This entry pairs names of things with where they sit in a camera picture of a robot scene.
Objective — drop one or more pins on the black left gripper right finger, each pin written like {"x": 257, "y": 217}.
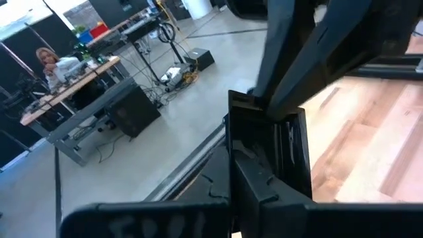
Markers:
{"x": 257, "y": 205}

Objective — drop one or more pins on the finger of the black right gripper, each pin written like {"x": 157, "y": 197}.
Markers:
{"x": 284, "y": 39}
{"x": 337, "y": 49}

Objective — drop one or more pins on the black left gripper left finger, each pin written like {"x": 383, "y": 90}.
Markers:
{"x": 215, "y": 185}

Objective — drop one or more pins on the small black square plate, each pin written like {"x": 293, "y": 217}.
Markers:
{"x": 297, "y": 148}

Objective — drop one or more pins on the black box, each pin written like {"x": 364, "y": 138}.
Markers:
{"x": 200, "y": 59}

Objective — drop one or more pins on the white round pillar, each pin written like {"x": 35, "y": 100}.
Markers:
{"x": 196, "y": 8}

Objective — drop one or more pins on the black cabinet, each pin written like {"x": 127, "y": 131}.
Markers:
{"x": 133, "y": 112}

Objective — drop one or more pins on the white power device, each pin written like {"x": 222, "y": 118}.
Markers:
{"x": 175, "y": 74}

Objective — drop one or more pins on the grey metal bench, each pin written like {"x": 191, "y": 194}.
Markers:
{"x": 92, "y": 107}

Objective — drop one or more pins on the wooden top desk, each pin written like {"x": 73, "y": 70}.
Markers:
{"x": 71, "y": 88}

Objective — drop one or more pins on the large black monitor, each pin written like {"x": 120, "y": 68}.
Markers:
{"x": 112, "y": 11}

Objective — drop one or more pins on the red storage bin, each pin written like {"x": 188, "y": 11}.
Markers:
{"x": 99, "y": 30}

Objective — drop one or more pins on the person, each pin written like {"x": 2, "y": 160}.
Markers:
{"x": 62, "y": 67}

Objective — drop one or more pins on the blue storage bin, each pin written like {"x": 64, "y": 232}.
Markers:
{"x": 86, "y": 37}

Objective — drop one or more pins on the black metal rail frame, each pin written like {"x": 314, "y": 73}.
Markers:
{"x": 185, "y": 165}

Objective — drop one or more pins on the black partition wall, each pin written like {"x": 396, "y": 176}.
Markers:
{"x": 56, "y": 36}

